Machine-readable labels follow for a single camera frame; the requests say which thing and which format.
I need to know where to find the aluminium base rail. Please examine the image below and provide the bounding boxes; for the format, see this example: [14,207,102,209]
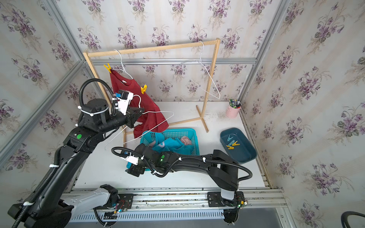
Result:
[71,189,290,227]

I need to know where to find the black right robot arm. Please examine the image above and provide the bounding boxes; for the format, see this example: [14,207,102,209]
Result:
[111,144,253,209]

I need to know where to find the white wire hanger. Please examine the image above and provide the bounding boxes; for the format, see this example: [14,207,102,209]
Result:
[179,40,221,100]

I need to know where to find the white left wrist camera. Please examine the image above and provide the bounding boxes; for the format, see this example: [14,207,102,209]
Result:
[113,90,134,115]

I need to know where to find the turquoise t-shirt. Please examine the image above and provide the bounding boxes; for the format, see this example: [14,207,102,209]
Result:
[142,130,194,156]

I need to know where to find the pink metal pen bucket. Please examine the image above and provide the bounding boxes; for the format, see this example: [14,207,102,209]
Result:
[226,99,241,118]

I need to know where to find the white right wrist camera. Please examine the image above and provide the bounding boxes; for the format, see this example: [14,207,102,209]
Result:
[121,151,139,165]

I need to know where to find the white hanger under red shirt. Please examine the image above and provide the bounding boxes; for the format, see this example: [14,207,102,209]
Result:
[112,49,134,79]

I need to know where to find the dark teal plastic tub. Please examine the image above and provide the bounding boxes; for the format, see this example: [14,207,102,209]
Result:
[220,128,257,164]

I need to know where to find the wooden clothes rack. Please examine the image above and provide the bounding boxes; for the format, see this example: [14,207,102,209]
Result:
[83,38,221,145]

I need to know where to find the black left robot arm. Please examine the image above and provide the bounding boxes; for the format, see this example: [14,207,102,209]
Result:
[8,78,144,228]

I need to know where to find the teal plastic laundry basket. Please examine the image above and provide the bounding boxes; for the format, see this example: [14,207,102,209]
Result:
[126,128,201,172]

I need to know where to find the pink t-shirt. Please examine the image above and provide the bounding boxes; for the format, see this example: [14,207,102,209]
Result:
[149,135,193,149]

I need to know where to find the dark red t-shirt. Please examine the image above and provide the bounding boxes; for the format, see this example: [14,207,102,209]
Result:
[110,69,169,138]

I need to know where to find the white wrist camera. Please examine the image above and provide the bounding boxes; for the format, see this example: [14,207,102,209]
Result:
[121,151,139,165]
[113,90,134,115]

